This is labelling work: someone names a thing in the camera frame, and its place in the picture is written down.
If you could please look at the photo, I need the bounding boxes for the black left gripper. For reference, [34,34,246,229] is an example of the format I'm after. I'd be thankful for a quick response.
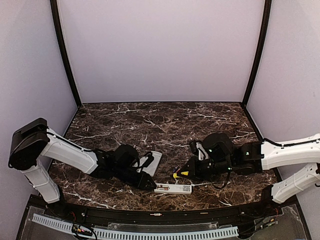
[113,164,157,191]

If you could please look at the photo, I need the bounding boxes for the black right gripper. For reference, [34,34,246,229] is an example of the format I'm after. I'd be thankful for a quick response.
[177,155,234,182]

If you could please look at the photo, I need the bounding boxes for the white remote control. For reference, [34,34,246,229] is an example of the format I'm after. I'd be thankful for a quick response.
[154,183,192,195]

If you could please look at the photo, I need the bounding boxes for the grey remote control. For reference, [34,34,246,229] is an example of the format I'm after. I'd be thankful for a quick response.
[134,151,163,177]

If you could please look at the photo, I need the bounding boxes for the yellow handle screwdriver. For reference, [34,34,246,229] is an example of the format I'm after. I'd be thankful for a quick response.
[172,171,189,179]

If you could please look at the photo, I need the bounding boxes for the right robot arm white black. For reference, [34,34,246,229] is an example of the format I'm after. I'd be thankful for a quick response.
[176,133,320,217]

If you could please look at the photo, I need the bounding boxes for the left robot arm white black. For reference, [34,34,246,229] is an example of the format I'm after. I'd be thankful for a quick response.
[8,117,157,218]

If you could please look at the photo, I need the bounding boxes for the batteries in white remote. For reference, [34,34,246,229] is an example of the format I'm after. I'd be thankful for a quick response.
[156,184,170,191]

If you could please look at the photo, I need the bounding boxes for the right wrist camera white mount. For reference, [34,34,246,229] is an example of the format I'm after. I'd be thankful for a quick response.
[189,140,208,161]

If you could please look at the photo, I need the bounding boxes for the white slotted cable duct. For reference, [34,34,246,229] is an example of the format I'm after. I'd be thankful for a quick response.
[31,213,239,240]

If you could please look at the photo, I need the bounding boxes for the right black frame post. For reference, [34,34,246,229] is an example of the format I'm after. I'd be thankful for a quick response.
[241,0,272,109]

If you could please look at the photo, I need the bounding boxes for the black frame post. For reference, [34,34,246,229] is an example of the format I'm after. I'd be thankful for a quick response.
[49,0,82,109]
[241,0,272,109]

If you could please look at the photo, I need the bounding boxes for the left black frame post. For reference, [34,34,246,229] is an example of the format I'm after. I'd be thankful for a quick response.
[49,0,82,109]

